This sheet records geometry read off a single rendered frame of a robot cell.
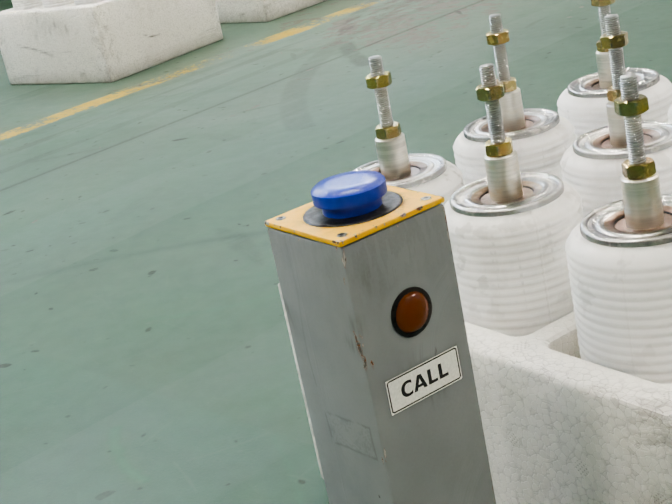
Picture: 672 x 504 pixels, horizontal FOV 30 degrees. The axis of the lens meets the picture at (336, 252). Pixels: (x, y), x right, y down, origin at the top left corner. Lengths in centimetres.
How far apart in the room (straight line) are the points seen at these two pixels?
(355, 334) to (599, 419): 17
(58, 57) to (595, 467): 248
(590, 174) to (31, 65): 243
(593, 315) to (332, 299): 18
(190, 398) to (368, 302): 62
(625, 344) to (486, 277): 12
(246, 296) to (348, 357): 81
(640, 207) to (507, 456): 19
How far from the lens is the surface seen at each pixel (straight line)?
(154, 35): 308
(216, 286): 152
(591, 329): 76
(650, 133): 93
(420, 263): 65
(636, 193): 74
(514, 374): 78
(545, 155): 96
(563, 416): 76
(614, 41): 89
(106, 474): 115
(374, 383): 65
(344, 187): 65
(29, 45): 318
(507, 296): 82
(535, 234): 80
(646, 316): 73
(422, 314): 66
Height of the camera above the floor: 52
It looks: 20 degrees down
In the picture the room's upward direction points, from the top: 12 degrees counter-clockwise
